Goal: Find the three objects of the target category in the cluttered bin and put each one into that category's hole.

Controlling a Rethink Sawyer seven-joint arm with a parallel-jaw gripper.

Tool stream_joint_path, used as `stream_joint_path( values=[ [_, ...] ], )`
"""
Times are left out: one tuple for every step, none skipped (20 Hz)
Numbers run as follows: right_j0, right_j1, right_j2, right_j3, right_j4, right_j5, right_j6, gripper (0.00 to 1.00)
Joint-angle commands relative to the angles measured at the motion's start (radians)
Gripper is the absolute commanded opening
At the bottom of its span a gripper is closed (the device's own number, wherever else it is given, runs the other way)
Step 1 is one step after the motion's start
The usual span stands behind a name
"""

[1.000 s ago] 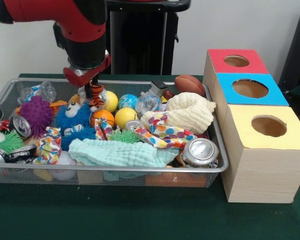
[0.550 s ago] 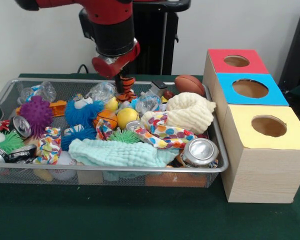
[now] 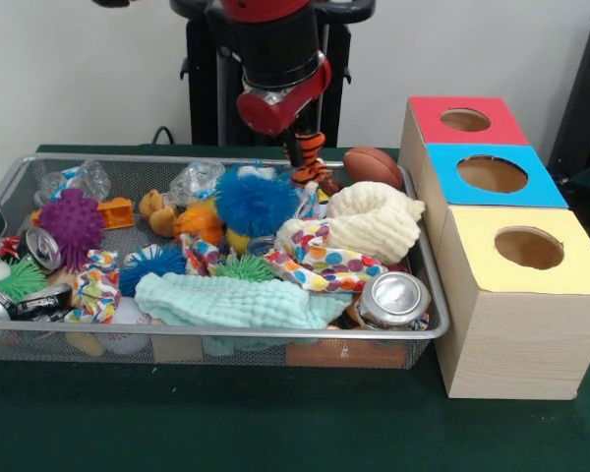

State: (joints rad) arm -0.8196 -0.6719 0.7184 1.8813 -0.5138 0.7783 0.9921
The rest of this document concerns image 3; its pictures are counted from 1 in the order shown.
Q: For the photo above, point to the small tiger plush toy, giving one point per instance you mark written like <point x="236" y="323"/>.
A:
<point x="314" y="147"/>

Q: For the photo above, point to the polka dot cloth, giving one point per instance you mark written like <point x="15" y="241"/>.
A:
<point x="334" y="275"/>

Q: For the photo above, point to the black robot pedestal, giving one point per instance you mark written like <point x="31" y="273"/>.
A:
<point x="201" y="98"/>

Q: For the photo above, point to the green fuzzy toy with eyes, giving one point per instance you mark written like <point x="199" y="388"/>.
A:
<point x="22" y="280"/>

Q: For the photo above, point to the wooden box with three holes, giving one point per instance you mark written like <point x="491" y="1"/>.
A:
<point x="516" y="344"/>

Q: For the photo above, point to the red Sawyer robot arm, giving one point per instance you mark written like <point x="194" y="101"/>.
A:
<point x="275" y="39"/>

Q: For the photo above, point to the cream knit cloth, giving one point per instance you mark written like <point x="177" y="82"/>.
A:
<point x="373" y="221"/>

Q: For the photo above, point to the brown toy football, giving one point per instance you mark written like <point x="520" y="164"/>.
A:
<point x="373" y="167"/>

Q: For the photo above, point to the purple spiky ball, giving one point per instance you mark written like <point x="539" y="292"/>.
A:
<point x="71" y="226"/>

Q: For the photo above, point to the black upright board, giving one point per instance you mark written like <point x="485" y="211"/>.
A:
<point x="585" y="98"/>

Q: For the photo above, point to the shallow silver mesh bin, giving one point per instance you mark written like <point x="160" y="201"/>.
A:
<point x="255" y="351"/>

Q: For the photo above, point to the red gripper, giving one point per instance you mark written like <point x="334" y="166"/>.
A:
<point x="270" y="115"/>

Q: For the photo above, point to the silver drink can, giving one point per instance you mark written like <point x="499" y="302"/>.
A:
<point x="393" y="297"/>

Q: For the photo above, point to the mint green cloth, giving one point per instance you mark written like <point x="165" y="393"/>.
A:
<point x="226" y="302"/>

